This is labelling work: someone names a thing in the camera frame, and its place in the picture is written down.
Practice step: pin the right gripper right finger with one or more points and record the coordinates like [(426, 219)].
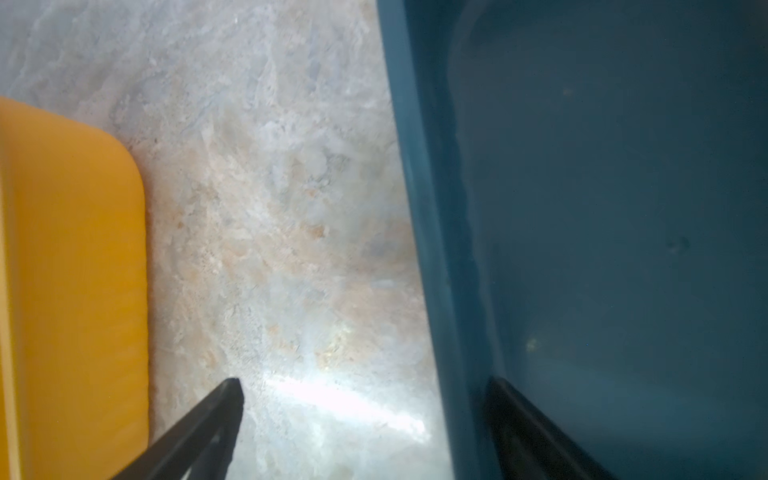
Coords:
[(527, 443)]

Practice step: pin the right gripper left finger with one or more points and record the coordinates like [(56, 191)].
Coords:
[(200, 445)]

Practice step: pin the yellow plastic container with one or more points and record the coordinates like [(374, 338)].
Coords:
[(74, 301)]

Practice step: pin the dark teal plastic container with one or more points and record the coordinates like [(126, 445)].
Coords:
[(587, 183)]

